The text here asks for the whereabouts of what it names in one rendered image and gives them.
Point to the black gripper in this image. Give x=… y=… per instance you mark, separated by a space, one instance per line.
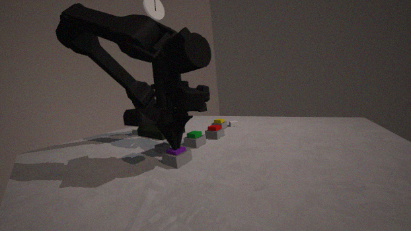
x=169 y=120

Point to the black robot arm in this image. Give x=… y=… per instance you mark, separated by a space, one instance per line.
x=143 y=38

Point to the green button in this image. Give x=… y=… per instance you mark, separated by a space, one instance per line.
x=194 y=139

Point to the yellow button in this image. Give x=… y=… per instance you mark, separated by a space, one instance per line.
x=220 y=122

